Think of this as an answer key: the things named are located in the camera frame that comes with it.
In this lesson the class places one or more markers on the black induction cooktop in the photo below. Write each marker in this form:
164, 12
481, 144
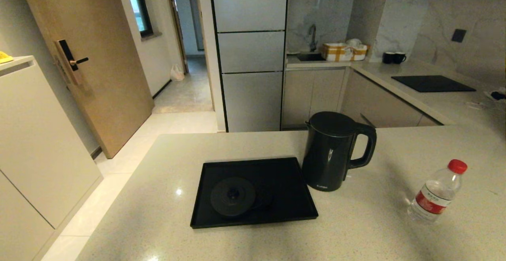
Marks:
433, 83

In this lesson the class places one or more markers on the dark kitchen sink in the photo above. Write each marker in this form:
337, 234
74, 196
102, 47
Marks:
310, 57

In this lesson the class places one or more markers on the yellow object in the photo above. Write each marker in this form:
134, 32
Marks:
4, 57

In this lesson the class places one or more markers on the clear water bottle red cap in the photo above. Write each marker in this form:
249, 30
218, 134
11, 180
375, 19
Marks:
435, 197

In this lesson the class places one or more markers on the brown interior door frame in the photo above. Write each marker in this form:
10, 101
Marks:
178, 35

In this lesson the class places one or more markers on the white storage cabinet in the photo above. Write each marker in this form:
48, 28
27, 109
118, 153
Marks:
35, 146

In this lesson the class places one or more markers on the black electric kettle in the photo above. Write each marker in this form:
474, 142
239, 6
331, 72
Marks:
328, 154

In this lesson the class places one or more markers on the white plastic bag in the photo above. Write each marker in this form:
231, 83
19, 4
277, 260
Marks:
177, 73

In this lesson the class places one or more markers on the metal kitchen faucet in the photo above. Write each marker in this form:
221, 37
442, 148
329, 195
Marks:
313, 35

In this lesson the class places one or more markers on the black mug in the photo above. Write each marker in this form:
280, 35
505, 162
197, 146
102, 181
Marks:
388, 58
399, 57

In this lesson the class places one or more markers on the light wooden door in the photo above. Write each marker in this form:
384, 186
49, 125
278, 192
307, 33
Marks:
102, 75

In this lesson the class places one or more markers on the black rectangular serving tray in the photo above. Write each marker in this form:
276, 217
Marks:
284, 205

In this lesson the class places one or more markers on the white crumpled bag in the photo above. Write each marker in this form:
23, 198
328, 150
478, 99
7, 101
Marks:
354, 42

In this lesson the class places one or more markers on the white power strip black plug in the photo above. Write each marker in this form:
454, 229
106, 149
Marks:
498, 95

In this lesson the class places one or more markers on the tall white cabinet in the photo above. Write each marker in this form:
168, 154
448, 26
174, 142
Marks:
249, 55

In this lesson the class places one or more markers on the beige kitchen base cabinets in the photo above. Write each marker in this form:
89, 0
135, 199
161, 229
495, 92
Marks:
312, 91

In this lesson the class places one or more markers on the cardboard box with yellow tape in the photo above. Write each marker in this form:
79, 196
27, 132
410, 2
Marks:
335, 52
359, 52

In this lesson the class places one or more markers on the dark wall socket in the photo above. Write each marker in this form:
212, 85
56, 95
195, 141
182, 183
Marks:
459, 35

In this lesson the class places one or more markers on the dark framed window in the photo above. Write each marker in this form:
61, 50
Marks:
139, 8

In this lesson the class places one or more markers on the round black kettle base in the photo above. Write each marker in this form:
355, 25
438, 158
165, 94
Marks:
232, 195

